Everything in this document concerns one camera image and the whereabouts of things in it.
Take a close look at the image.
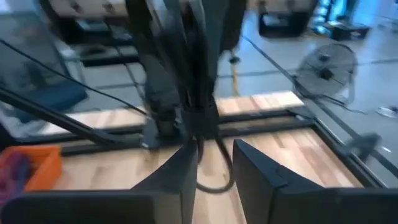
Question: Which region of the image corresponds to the orange plastic basket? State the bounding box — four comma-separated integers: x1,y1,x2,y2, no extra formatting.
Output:
0,145,63,203

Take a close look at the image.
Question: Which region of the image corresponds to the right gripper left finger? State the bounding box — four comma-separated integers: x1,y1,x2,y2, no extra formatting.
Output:
0,139,199,224

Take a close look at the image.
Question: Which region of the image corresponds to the black floor case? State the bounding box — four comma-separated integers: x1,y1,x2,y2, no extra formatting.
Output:
257,11,312,39

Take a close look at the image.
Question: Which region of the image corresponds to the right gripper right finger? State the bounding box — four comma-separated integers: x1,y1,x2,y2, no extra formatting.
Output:
232,139,398,224

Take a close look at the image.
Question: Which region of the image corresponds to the black frame clamp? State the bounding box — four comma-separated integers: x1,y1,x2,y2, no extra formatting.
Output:
343,133,382,160

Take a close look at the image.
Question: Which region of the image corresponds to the purple braided cable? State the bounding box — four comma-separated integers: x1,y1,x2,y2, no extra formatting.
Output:
0,152,34,187

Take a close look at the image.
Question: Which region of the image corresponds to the black aluminium table frame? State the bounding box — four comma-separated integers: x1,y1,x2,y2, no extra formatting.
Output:
0,105,398,190

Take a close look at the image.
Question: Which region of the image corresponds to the black floor fan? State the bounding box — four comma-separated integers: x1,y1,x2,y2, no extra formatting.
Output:
291,42,359,108

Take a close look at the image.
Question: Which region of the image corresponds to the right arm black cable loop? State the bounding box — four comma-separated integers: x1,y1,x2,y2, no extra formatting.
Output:
195,136,236,194

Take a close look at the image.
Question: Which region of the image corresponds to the black knob yellow stick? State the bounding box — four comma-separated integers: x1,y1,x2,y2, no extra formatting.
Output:
229,55,241,96

